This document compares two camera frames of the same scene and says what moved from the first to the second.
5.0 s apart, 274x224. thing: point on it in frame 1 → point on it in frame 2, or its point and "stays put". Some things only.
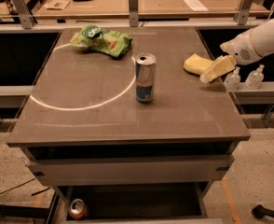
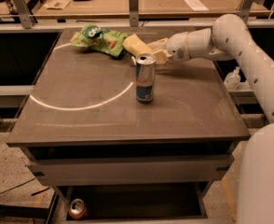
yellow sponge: x=197 y=64 → x=136 y=47
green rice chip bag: x=98 y=39 stays put
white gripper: x=240 y=49 → x=178 y=48
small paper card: x=57 y=4 stays put
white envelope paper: x=195 y=5 stays put
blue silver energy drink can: x=144 y=77 stays put
